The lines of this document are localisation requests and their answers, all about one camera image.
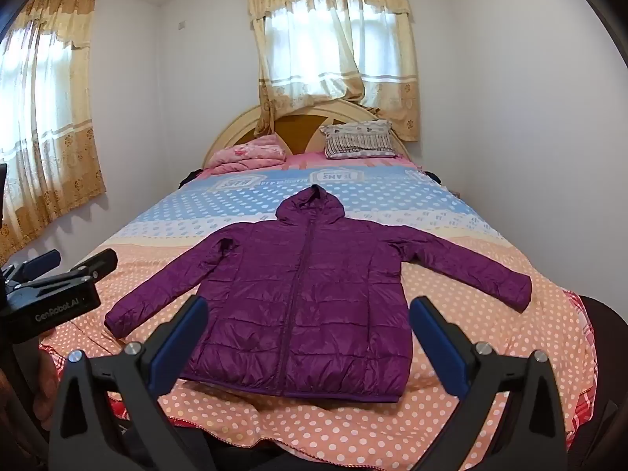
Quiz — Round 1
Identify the cream wooden bed headboard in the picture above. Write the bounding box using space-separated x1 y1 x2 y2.
202 102 411 168

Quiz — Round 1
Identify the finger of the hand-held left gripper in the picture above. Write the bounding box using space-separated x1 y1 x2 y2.
0 248 62 288
29 248 119 288

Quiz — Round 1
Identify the striped floral pillow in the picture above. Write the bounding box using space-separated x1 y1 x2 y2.
319 119 400 160

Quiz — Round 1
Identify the polka dot bed sheet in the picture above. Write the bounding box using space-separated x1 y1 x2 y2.
39 151 597 471

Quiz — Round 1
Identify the beige patterned window curtain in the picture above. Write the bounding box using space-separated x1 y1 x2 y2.
245 0 423 144
0 0 107 261

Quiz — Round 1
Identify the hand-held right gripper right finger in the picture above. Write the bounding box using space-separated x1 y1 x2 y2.
407 296 570 471

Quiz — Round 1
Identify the pink folded blanket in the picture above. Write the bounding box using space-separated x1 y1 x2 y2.
203 133 288 176

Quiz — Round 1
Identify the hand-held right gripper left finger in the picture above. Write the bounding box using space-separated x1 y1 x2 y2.
48 296 217 471

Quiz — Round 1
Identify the purple hooded puffer jacket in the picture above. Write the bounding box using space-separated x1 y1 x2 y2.
103 184 533 404

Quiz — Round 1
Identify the dark cloth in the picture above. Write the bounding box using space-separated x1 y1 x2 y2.
576 293 628 455

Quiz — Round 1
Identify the red plaid blanket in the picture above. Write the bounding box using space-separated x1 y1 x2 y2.
39 288 597 448

